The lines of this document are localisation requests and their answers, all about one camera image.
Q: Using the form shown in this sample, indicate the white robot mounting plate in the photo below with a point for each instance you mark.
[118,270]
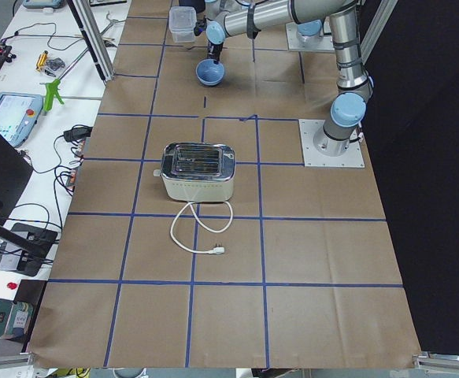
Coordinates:
[331,157]

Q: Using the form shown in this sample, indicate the green box device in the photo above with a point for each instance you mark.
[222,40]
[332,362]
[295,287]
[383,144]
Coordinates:
[14,318]

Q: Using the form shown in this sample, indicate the green plastic clamp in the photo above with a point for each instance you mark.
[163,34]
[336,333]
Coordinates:
[52,92]

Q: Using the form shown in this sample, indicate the teach pendant tablet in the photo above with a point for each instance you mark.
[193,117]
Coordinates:
[19,113]

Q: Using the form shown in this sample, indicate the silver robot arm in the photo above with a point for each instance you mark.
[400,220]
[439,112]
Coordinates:
[291,58]

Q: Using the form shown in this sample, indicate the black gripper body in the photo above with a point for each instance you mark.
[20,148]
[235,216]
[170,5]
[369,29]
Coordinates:
[215,50]

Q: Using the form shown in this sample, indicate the clear plastic container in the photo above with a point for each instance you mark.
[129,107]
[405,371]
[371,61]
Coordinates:
[181,23]

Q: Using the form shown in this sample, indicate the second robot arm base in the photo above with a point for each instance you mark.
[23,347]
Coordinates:
[309,30]

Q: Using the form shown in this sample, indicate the blue bowl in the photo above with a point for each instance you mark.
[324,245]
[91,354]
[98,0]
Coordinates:
[210,72]

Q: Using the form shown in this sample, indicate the yellow tool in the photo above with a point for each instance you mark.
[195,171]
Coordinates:
[41,61]

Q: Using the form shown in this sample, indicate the monitor stand base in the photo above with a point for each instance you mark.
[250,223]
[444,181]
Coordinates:
[24,248]

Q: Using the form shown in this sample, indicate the aluminium frame post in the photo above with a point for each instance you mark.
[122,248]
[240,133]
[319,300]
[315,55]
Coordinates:
[86,23]

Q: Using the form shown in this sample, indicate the white toaster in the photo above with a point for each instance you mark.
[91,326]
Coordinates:
[198,172]

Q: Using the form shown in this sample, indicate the black power adapter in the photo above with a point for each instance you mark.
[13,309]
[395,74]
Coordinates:
[77,132]

